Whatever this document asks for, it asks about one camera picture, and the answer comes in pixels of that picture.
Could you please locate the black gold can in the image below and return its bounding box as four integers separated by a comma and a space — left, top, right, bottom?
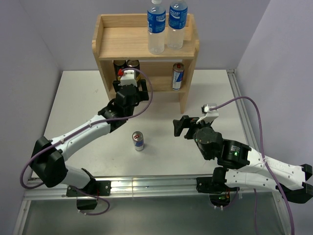
113, 60, 127, 80
126, 59, 141, 85

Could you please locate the Pocari Sweat bottle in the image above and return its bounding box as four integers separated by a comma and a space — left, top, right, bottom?
147, 0, 166, 54
167, 0, 188, 50

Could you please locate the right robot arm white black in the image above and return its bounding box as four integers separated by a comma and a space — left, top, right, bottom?
173, 116, 313, 204

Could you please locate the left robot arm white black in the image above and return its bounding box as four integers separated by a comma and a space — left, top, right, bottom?
30, 79, 153, 195

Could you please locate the wooden two-tier shelf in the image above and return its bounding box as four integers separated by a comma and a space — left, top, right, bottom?
92, 14, 200, 113

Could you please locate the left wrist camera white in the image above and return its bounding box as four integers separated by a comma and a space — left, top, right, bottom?
117, 69, 137, 87

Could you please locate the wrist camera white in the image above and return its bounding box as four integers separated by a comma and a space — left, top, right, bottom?
196, 103, 219, 124
117, 69, 137, 87

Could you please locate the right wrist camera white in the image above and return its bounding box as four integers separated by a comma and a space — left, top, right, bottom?
196, 103, 219, 124

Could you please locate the aluminium mounting rail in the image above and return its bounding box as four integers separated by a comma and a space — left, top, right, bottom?
23, 171, 281, 200

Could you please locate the aluminium side rail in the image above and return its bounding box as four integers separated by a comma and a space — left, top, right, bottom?
226, 69, 259, 151

